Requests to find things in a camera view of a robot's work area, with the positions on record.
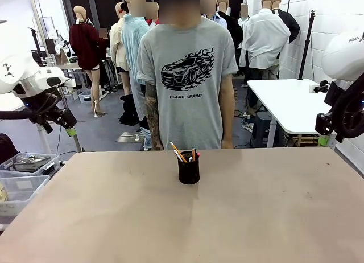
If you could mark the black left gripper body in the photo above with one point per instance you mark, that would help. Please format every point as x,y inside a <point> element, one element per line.
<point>61,118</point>

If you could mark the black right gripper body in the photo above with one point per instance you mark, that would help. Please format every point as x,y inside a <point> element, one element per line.
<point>325,123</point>

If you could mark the white pen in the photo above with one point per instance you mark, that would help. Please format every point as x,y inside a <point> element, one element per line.
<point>179,155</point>

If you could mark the pencil with pink eraser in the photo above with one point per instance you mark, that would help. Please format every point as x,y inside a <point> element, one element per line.
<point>193,155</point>

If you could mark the person's tattooed right forearm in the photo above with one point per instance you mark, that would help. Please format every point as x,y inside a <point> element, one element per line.
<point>152,115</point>

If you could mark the person's left forearm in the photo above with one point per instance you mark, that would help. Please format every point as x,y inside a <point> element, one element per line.
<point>226,109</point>

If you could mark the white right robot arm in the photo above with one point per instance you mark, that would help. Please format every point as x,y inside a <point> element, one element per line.
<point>341,61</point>

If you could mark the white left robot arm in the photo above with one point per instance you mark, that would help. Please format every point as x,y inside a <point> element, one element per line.
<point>17,63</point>

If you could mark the black mesh pen holder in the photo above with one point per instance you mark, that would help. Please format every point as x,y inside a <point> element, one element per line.
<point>189,172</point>

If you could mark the person's right hand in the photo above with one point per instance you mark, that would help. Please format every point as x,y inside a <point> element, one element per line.
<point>157,144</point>

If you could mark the person's left hand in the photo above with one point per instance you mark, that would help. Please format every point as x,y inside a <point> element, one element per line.
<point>227,144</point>

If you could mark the white table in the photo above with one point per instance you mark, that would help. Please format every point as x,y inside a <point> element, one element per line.
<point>42,137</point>
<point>287,103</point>

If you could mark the grey floor crate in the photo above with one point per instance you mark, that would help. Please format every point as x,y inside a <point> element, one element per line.
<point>84,97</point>

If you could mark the clear plastic bin with tools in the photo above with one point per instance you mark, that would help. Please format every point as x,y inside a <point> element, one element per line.
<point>28,162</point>

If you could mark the dark plastic stool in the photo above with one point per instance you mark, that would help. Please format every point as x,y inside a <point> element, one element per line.
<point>264,129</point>

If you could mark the mannequin in maroon sweater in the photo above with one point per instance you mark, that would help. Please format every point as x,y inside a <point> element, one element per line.
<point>85,46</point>

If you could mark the clear plastic storage bin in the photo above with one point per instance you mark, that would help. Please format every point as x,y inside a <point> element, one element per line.
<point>20,189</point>

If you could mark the black tripod stand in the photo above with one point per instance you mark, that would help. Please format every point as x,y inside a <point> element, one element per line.
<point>307,46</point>

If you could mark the mannequin in cream jacket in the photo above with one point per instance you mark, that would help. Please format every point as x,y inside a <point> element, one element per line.
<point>116,46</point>

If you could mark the mannequin in light blue fleece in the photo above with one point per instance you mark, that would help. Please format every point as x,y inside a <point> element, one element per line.
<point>132,46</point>

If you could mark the mannequin in black blazer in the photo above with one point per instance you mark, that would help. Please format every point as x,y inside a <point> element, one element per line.
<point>291,25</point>

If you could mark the mannequin in white shirt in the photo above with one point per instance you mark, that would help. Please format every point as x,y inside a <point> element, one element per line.
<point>264,38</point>

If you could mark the orange pencil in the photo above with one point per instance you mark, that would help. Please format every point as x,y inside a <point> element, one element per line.
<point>176,149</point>

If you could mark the person in grey t-shirt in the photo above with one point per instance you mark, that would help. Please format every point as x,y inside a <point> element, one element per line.
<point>187,118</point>

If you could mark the mannequin in dark coat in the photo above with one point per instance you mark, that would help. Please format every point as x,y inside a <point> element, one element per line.
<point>234,29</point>

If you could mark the mannequin in red jacket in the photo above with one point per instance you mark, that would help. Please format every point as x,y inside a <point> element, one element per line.
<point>150,21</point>

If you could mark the metal frame post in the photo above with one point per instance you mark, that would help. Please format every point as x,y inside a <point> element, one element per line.
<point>42,26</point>

